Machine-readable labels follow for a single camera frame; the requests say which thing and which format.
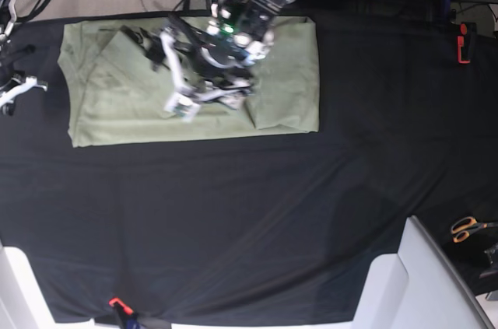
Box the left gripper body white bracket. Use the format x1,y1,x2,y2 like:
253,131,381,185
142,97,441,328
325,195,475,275
157,23,254,121

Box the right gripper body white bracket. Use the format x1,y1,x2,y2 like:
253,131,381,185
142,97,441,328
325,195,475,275
1,73,48,115

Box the light green T-shirt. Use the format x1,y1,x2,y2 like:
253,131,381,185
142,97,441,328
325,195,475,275
57,16,321,148

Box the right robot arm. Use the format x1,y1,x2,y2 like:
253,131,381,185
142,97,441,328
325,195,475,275
1,0,52,116

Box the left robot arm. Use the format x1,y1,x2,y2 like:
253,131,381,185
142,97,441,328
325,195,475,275
151,0,295,121

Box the black table cloth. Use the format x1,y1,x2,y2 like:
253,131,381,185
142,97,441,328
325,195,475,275
1,13,497,326

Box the white table edge left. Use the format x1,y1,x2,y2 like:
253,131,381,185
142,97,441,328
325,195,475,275
1,245,55,329

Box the red black clamp bottom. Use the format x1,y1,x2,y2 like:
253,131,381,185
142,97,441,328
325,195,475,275
108,297,142,329

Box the red black clamp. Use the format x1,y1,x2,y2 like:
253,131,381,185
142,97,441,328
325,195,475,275
457,23,474,65
108,297,142,329

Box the red black clamp right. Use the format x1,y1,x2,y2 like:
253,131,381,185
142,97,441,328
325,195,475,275
457,23,474,65

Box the white plastic bin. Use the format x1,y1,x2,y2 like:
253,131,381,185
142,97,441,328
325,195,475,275
352,216,494,328

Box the orange handled scissors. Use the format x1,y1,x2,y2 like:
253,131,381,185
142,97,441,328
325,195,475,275
451,216,497,243

